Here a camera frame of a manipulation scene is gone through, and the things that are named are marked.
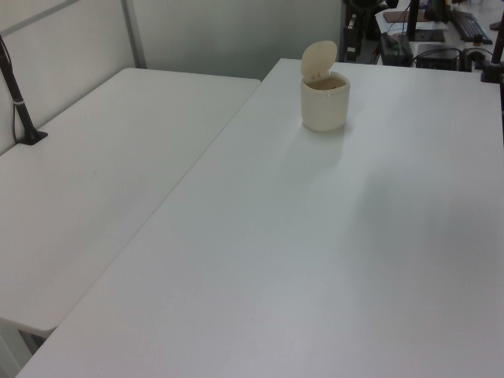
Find cream trash bin body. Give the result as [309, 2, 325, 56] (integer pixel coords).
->
[300, 71, 352, 132]

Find cream trash bin lid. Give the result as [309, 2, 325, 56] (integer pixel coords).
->
[301, 39, 339, 83]

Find black open-top box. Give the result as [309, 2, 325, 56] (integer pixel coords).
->
[414, 43, 462, 72]

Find black computer case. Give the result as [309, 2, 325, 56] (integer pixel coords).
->
[341, 10, 370, 63]

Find black electronics box green connector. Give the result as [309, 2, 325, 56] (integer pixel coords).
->
[379, 32, 413, 67]

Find white paper sheets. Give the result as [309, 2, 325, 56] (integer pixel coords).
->
[374, 9, 450, 35]

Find brown desk pad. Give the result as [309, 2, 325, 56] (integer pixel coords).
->
[383, 10, 427, 24]

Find black monitor stand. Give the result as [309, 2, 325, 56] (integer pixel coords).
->
[406, 0, 447, 43]

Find black clamp stand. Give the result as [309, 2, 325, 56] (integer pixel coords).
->
[479, 21, 504, 84]

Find black keyboard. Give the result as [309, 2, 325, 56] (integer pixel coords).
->
[451, 10, 494, 43]

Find grey partition frame post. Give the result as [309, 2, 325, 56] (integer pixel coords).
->
[120, 0, 147, 70]

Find black camera stand pole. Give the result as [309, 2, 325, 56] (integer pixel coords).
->
[0, 33, 50, 145]

